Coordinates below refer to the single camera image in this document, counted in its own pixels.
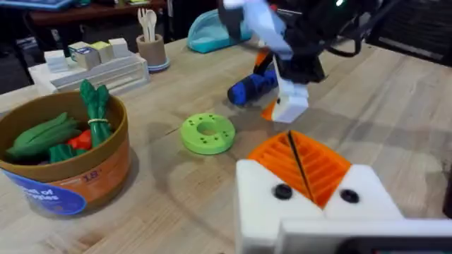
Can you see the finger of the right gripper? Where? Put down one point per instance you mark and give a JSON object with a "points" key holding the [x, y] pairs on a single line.
{"points": [[263, 61], [291, 100]]}

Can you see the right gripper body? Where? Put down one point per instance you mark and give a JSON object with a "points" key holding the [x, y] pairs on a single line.
{"points": [[310, 39]]}

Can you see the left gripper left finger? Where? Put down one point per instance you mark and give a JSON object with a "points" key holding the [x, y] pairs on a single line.
{"points": [[257, 204]]}

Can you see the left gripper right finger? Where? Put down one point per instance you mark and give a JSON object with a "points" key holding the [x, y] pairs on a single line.
{"points": [[363, 190]]}

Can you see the blue electric screwdriver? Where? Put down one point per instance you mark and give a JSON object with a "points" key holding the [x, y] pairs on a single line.
{"points": [[252, 88]]}

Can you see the teal plastic tray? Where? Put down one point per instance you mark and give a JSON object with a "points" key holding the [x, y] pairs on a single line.
{"points": [[213, 33]]}

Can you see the green disc with holes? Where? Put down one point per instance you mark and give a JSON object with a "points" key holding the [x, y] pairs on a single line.
{"points": [[207, 133]]}

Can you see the beige cup with cutlery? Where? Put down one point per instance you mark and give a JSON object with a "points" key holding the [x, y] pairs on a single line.
{"points": [[152, 47]]}

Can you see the white box with blocks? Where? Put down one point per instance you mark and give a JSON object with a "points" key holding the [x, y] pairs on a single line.
{"points": [[92, 68]]}

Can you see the brown tub of toy vegetables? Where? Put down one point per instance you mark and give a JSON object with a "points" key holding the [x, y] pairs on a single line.
{"points": [[60, 155]]}

